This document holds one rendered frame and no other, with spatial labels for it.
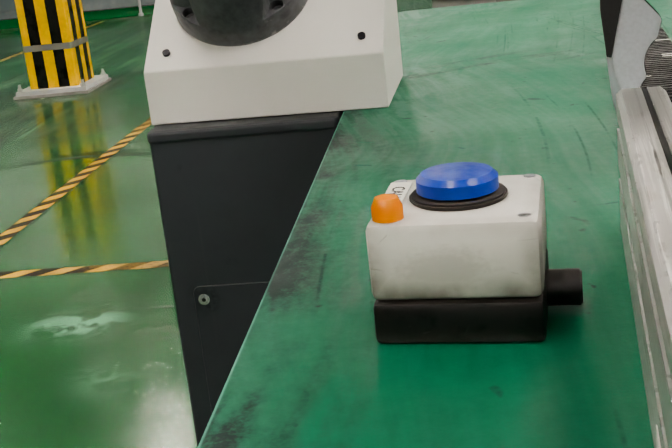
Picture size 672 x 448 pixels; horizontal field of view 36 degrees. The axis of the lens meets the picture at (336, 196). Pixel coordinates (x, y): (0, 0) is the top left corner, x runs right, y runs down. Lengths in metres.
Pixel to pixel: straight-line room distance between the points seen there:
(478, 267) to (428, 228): 0.03
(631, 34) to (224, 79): 0.50
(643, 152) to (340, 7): 0.66
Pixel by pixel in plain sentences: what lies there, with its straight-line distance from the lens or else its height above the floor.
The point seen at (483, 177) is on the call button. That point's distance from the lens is 0.50.
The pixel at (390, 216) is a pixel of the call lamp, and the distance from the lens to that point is 0.48.
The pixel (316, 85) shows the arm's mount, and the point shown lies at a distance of 1.07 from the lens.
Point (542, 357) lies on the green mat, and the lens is 0.48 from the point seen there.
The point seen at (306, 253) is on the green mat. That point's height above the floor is 0.78.
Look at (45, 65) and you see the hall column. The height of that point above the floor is 0.19.
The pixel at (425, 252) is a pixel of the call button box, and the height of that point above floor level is 0.83.
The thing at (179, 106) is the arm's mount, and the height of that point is 0.80.
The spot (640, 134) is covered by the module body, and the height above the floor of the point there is 0.86.
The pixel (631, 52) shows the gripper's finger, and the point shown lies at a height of 0.87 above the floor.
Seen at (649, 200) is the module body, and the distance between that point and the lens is 0.41.
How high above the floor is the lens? 0.98
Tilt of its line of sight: 16 degrees down
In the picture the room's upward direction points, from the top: 6 degrees counter-clockwise
